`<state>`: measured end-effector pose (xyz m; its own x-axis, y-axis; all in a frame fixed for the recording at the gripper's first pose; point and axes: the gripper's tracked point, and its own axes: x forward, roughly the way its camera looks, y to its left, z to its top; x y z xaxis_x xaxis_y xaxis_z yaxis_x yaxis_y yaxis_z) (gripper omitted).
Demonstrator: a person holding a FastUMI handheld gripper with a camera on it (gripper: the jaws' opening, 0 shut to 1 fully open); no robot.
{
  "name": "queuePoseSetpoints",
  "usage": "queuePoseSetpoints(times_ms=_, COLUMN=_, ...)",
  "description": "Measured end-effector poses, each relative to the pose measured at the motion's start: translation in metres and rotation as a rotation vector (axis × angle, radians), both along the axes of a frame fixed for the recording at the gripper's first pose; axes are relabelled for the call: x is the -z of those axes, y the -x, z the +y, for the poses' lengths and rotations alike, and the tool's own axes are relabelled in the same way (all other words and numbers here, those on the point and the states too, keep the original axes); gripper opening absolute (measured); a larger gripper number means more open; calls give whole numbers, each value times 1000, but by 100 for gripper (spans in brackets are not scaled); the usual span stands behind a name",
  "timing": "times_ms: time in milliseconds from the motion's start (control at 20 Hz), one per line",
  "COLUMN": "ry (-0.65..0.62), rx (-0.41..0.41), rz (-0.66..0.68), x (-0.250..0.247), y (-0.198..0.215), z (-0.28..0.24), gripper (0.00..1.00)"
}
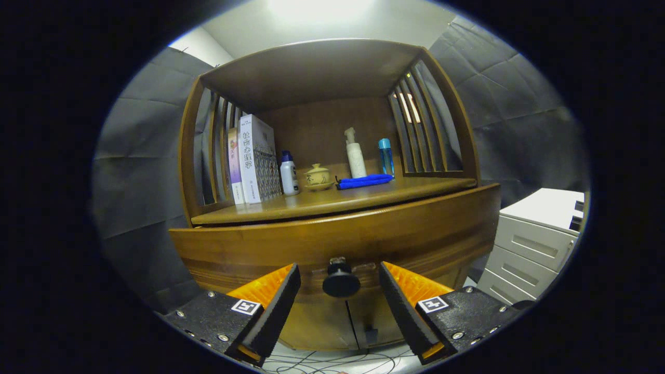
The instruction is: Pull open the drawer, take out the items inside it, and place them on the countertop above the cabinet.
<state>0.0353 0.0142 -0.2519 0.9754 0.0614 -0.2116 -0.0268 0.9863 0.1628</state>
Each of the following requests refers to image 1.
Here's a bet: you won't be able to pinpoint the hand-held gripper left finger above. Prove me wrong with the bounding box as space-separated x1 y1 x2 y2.
156 262 302 368

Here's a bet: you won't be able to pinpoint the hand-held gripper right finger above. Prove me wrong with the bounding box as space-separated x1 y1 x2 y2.
378 261 536 365

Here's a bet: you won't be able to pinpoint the wooden drawer with black knob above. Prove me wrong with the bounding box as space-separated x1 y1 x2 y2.
169 183 502 307

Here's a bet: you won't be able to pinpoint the wooden countertop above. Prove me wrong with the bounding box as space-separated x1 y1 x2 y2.
191 161 477 226

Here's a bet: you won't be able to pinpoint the white filing cabinet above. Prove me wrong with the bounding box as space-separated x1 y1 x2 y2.
475 188 587 306

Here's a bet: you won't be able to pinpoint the brown wooden cabinet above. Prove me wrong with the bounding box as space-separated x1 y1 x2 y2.
169 37 502 351

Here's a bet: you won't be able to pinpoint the white bottle with blue cap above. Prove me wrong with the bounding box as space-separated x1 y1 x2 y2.
280 151 300 196

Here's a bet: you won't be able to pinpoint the blue folded cloth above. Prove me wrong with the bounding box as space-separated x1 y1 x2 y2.
335 173 394 190

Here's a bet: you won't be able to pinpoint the yellow lidded teacup with saucer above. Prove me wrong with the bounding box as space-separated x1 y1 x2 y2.
303 163 336 191

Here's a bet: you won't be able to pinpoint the purple book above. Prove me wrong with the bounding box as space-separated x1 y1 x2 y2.
227 127 246 205

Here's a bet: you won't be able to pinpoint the thick white book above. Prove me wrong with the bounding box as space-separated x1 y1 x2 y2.
238 114 283 204

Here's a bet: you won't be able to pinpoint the clear blue bottle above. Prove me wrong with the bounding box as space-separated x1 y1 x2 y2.
378 138 395 177

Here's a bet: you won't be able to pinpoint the white pump bottle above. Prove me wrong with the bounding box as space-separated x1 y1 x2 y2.
344 127 368 179

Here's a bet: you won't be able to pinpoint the black floor cables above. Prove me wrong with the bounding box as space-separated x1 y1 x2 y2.
265 345 416 374

